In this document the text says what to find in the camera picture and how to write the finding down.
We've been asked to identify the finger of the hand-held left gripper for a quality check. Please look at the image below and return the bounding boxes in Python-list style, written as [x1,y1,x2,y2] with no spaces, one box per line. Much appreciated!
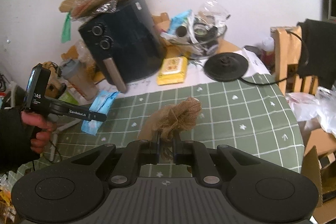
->
[67,106,108,122]

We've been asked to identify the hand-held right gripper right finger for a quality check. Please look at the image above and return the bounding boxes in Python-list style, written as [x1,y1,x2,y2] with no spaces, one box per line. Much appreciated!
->
[172,132,266,186]

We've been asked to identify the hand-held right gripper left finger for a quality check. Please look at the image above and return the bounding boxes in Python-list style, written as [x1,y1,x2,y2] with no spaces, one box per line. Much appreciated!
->
[62,131,160,186]

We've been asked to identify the blue soft packet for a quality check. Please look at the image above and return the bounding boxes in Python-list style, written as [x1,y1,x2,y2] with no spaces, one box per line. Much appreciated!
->
[81,90,120,136]

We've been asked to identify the brown mesh cloth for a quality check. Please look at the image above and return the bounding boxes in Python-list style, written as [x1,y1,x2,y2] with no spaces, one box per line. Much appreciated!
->
[159,97,202,142]

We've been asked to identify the person's left hand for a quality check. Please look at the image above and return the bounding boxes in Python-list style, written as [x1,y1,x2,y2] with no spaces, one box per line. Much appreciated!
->
[20,110,58,153]

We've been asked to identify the green label jar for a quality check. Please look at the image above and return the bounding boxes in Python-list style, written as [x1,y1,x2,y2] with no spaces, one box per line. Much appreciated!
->
[62,90,79,106]

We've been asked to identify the grey shaker bottle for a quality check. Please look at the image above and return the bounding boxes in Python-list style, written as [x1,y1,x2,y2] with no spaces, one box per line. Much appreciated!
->
[60,59,99,101]

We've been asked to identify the white tripod stand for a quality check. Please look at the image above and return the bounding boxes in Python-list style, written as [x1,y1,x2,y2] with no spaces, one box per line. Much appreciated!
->
[49,116,82,161]

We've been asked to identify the brown cardboard scrap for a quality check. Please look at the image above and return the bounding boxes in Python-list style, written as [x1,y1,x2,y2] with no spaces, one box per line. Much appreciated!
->
[61,44,79,60]

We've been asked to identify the green plastic tag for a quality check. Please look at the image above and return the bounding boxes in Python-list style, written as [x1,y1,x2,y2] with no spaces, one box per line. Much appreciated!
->
[61,13,72,43]

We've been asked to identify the green checked tablecloth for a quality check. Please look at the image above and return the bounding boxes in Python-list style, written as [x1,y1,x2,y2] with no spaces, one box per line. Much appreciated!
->
[16,81,305,180]

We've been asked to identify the yellow wipes pack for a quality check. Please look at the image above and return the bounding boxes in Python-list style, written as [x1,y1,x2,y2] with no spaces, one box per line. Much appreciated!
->
[157,56,189,86]

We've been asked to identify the black air fryer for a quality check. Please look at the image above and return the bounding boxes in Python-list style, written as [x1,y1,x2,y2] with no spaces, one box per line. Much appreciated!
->
[78,0,166,93]

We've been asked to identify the black round kettle base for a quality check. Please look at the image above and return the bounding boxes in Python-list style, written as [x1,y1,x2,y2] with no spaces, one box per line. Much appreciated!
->
[204,53,248,82]

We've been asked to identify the clear glass bowl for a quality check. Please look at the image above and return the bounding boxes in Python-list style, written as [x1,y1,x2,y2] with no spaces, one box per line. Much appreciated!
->
[181,23,227,59]

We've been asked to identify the silver tube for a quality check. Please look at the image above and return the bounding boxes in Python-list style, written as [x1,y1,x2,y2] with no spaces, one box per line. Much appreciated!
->
[176,25,188,38]

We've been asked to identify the light blue snack packet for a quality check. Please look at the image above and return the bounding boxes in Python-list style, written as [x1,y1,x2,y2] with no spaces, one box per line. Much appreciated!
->
[168,10,195,35]

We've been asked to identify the small plastic bottle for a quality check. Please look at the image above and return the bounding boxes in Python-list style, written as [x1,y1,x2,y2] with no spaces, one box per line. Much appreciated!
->
[261,36,275,64]

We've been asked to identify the small open cardboard box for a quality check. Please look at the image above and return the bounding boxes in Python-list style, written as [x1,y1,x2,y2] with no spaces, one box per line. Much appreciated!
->
[302,128,336,224]

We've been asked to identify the wooden chair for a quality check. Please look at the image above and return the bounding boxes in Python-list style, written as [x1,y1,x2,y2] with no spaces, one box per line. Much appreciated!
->
[270,26,319,94]

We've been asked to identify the clear crumpled plastic bag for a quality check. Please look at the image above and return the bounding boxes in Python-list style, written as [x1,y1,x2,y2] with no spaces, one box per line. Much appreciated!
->
[197,0,231,30]

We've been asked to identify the clear plastic bags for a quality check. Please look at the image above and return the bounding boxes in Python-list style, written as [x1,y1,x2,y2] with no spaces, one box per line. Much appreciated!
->
[285,86,336,138]

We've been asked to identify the black cloth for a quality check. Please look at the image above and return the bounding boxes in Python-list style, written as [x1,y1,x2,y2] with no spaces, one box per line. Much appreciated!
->
[296,19,336,88]

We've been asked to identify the black power cord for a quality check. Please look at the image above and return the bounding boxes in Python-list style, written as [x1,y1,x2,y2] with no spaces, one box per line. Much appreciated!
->
[238,30,309,86]

